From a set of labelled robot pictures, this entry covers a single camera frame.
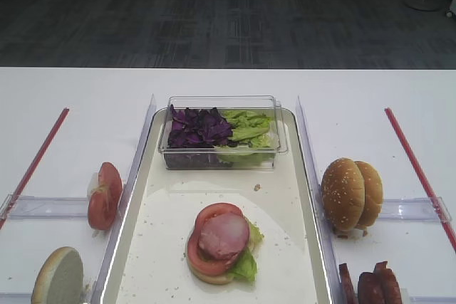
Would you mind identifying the upright tomato slice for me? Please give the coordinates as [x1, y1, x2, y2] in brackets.
[88, 162, 123, 231]

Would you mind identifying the clear pusher track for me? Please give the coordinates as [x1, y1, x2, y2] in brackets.
[0, 293, 31, 304]
[1, 195, 89, 219]
[404, 296, 456, 304]
[378, 197, 452, 223]

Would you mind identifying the clear long divider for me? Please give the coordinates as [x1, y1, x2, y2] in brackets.
[296, 97, 345, 303]
[90, 94, 156, 303]

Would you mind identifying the tomato slice on burger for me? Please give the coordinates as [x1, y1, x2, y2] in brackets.
[187, 202, 250, 276]

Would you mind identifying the rear sesame bun top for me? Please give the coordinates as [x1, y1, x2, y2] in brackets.
[355, 161, 383, 231]

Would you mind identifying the left upper clear pusher track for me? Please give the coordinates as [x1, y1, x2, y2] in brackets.
[1, 195, 89, 219]

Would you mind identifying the right lower clear pusher track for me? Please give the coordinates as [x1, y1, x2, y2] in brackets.
[404, 296, 456, 304]

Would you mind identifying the front meat patty slice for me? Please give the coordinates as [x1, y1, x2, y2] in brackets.
[338, 263, 358, 304]

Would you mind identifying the left red rail strip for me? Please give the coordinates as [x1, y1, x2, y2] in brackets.
[0, 108, 70, 228]

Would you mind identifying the sesame bun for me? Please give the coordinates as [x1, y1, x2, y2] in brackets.
[321, 158, 365, 231]
[355, 161, 383, 231]

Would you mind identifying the right red rail strip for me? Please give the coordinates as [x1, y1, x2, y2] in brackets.
[384, 108, 455, 249]

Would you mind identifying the upright bun bottom half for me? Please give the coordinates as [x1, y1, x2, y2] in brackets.
[31, 246, 83, 304]

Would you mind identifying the pink ham slice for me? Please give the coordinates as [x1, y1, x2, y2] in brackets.
[198, 213, 250, 260]

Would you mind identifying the clear plastic salad box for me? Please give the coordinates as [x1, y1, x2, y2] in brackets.
[157, 95, 288, 169]

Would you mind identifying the middle meat patty slice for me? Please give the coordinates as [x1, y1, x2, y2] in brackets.
[358, 272, 385, 304]

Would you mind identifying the left clear long divider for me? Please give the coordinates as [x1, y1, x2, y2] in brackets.
[90, 94, 156, 303]

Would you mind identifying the green lettuce leaves pile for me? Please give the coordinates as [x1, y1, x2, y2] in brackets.
[217, 110, 278, 168]

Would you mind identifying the rear meat patty slice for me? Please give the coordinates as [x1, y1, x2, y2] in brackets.
[374, 261, 403, 304]

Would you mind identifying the purple cabbage leaves pile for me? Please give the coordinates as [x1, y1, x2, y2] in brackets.
[168, 105, 238, 149]

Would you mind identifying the white floor stand base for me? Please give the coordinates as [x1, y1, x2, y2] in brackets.
[403, 0, 441, 12]

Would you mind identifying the front sesame bun top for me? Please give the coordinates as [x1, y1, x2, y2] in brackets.
[321, 158, 365, 231]

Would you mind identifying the lettuce leaf on burger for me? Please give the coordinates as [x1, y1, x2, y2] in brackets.
[227, 220, 264, 283]

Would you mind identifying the right upper clear pusher track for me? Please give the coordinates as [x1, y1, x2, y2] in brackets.
[378, 197, 452, 223]

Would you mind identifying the white metal tray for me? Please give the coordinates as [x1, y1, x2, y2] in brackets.
[93, 110, 330, 303]

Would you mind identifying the left lower clear pusher track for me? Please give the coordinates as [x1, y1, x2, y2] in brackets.
[0, 293, 31, 304]

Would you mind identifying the bottom bun on tray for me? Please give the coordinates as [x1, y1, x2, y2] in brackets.
[186, 234, 242, 285]

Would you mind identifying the meat patty slice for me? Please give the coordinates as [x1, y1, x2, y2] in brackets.
[338, 263, 358, 304]
[374, 261, 403, 304]
[358, 272, 385, 304]

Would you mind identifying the right clear long divider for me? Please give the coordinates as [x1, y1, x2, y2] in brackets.
[296, 97, 345, 303]

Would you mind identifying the red rail strip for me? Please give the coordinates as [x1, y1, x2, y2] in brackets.
[0, 108, 70, 228]
[384, 108, 455, 249]

